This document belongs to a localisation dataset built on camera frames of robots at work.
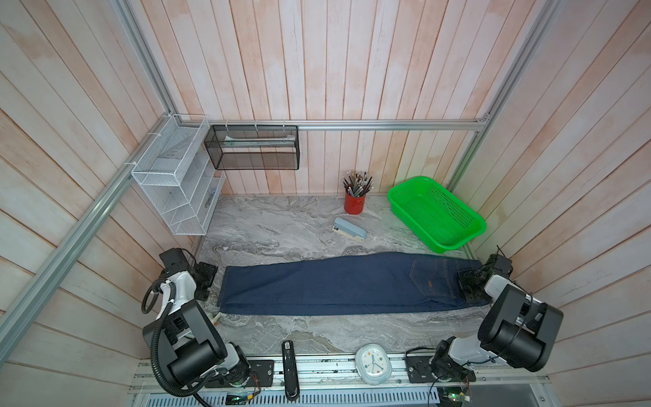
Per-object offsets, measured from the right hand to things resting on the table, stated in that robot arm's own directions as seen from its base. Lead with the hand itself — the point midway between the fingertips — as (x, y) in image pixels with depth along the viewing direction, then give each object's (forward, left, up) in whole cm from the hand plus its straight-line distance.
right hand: (457, 276), depth 92 cm
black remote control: (-32, +59, +3) cm, 67 cm away
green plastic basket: (+32, -1, -2) cm, 32 cm away
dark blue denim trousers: (-4, +31, +1) cm, 31 cm away
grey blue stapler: (+19, +39, +3) cm, 44 cm away
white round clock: (-30, +34, +2) cm, 45 cm away
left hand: (-5, +88, +6) cm, 88 cm away
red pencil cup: (+32, +37, +16) cm, 52 cm away
